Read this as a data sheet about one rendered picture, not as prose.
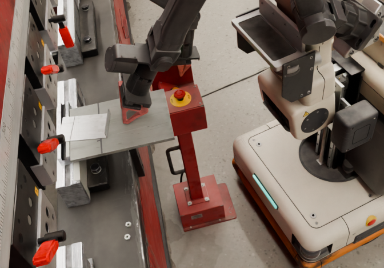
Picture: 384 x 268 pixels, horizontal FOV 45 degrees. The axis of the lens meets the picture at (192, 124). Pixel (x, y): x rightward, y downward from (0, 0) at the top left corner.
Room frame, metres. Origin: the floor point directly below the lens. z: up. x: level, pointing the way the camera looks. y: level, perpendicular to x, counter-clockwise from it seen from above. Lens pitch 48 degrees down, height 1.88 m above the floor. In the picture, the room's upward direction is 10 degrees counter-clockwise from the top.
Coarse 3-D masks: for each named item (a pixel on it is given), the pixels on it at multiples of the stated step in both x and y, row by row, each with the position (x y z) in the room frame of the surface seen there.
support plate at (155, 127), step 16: (160, 96) 0.90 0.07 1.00; (80, 112) 0.89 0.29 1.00; (96, 112) 0.88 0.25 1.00; (112, 112) 0.87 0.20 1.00; (128, 112) 0.86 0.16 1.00; (160, 112) 0.84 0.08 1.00; (112, 128) 0.81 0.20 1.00; (128, 128) 0.80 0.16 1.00; (144, 128) 0.79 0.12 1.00; (160, 128) 0.78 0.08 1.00; (80, 144) 0.78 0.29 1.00; (96, 144) 0.77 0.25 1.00; (112, 144) 0.76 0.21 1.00; (128, 144) 0.75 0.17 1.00; (144, 144) 0.74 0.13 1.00; (80, 160) 0.73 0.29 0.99
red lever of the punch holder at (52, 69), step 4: (60, 64) 0.77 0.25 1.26; (44, 68) 0.71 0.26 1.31; (48, 68) 0.71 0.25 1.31; (52, 68) 0.71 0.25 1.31; (56, 68) 0.73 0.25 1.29; (60, 68) 0.77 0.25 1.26; (64, 68) 0.78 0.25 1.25; (44, 72) 0.70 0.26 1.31; (48, 72) 0.70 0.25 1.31; (52, 72) 0.71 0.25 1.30; (56, 72) 0.73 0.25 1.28; (60, 72) 0.76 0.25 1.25
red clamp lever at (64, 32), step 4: (56, 16) 0.98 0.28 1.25; (60, 16) 0.97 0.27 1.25; (64, 16) 0.97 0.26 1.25; (52, 20) 0.97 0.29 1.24; (56, 20) 0.97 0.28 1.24; (60, 20) 0.97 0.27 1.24; (64, 20) 0.97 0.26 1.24; (60, 24) 0.97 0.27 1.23; (60, 28) 0.97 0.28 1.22; (64, 28) 0.97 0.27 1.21; (60, 32) 0.97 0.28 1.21; (64, 32) 0.97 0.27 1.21; (68, 32) 0.97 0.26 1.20; (64, 36) 0.97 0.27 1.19; (68, 36) 0.97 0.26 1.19; (64, 40) 0.97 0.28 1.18; (68, 40) 0.97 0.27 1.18; (72, 40) 0.98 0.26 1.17; (68, 44) 0.97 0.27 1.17; (72, 44) 0.97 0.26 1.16
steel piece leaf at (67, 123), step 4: (64, 120) 0.87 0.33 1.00; (68, 120) 0.87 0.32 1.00; (72, 120) 0.86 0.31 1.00; (64, 124) 0.86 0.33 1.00; (68, 124) 0.85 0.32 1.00; (72, 124) 0.85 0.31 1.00; (64, 128) 0.84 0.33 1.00; (68, 128) 0.84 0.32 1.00; (72, 128) 0.84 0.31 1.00; (60, 132) 0.83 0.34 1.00; (64, 132) 0.83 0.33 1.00; (68, 132) 0.82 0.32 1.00; (68, 136) 0.81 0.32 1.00; (68, 140) 0.80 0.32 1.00
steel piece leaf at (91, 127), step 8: (80, 120) 0.86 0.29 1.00; (88, 120) 0.85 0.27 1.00; (96, 120) 0.85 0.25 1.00; (104, 120) 0.84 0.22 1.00; (80, 128) 0.83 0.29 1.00; (88, 128) 0.83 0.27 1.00; (96, 128) 0.82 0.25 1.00; (104, 128) 0.82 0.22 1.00; (72, 136) 0.81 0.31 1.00; (80, 136) 0.80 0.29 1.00; (88, 136) 0.80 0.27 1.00; (96, 136) 0.79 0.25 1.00; (104, 136) 0.79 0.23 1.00
